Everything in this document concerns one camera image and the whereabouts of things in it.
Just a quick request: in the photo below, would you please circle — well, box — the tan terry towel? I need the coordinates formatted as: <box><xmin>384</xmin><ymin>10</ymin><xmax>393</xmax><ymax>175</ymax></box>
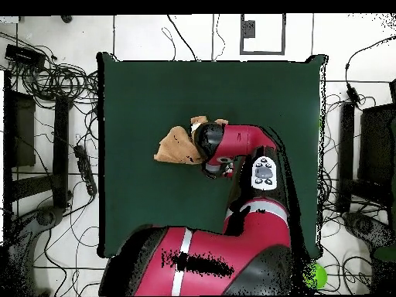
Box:
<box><xmin>153</xmin><ymin>115</ymin><xmax>230</xmax><ymax>165</ymax></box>

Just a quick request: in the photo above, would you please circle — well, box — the flat black box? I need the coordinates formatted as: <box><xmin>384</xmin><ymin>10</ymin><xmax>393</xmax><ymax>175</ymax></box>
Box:
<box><xmin>4</xmin><ymin>43</ymin><xmax>46</xmax><ymax>67</ymax></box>

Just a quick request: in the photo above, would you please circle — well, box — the dark green tablecloth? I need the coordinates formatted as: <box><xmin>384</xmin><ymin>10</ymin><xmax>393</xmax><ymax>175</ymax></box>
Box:
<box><xmin>96</xmin><ymin>51</ymin><xmax>329</xmax><ymax>259</ymax></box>

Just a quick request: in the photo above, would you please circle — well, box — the bright green ball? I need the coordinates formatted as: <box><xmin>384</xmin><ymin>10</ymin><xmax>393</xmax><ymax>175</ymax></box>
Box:
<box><xmin>304</xmin><ymin>262</ymin><xmax>328</xmax><ymax>290</ymax></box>

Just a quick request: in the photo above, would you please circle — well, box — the black power strip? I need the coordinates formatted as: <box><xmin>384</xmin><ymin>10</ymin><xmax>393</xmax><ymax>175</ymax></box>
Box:
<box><xmin>73</xmin><ymin>144</ymin><xmax>98</xmax><ymax>197</ymax></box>

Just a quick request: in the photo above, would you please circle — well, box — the small grey square plate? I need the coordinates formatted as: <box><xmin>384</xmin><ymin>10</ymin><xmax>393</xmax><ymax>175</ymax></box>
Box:
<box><xmin>242</xmin><ymin>19</ymin><xmax>257</xmax><ymax>39</ymax></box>

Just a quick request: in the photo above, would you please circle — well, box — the grey chair base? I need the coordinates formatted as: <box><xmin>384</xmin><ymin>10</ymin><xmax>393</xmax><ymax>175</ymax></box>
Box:
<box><xmin>4</xmin><ymin>205</ymin><xmax>66</xmax><ymax>297</ymax></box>
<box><xmin>341</xmin><ymin>211</ymin><xmax>395</xmax><ymax>248</ymax></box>

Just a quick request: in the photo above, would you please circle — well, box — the black power adapter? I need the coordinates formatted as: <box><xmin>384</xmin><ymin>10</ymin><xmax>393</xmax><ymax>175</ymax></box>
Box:
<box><xmin>345</xmin><ymin>82</ymin><xmax>362</xmax><ymax>108</ymax></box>

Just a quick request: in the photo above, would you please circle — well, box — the black stand frame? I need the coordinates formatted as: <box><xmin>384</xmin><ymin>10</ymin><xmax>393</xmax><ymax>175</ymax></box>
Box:
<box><xmin>336</xmin><ymin>78</ymin><xmax>396</xmax><ymax>217</ymax></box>
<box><xmin>2</xmin><ymin>69</ymin><xmax>73</xmax><ymax>211</ymax></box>

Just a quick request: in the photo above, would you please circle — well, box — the thick black cable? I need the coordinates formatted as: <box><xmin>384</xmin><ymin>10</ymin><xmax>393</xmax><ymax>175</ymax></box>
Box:
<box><xmin>166</xmin><ymin>14</ymin><xmax>199</xmax><ymax>62</ymax></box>

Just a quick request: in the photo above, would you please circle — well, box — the thin black looped cable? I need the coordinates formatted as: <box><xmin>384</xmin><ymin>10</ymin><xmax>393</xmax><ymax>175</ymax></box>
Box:
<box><xmin>161</xmin><ymin>26</ymin><xmax>177</xmax><ymax>62</ymax></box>

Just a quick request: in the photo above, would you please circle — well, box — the black adapter cable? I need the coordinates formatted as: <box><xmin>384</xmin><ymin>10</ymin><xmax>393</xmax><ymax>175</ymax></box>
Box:
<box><xmin>344</xmin><ymin>35</ymin><xmax>396</xmax><ymax>85</ymax></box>

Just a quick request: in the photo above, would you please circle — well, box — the tangle of black cables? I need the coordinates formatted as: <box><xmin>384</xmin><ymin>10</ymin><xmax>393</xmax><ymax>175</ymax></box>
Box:
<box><xmin>0</xmin><ymin>30</ymin><xmax>100</xmax><ymax>108</ymax></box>

